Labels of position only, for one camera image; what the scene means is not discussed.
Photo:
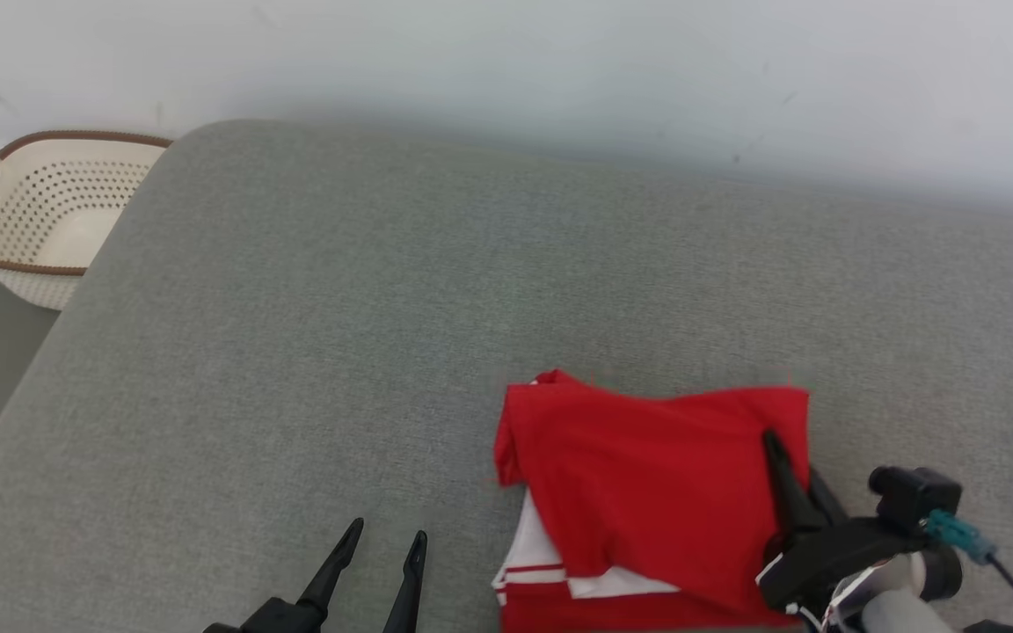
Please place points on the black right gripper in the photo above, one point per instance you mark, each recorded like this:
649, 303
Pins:
832, 558

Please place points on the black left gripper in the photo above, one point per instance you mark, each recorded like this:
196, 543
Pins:
273, 617

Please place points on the red Bulls 23 jersey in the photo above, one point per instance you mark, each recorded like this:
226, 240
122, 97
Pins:
647, 483

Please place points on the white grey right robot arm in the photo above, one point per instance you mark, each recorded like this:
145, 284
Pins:
902, 602

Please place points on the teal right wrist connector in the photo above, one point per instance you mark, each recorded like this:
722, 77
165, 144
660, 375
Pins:
959, 532

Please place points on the cream perforated laundry basket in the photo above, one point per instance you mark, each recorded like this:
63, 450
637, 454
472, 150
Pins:
49, 211

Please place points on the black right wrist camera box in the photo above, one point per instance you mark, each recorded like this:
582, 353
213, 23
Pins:
915, 497

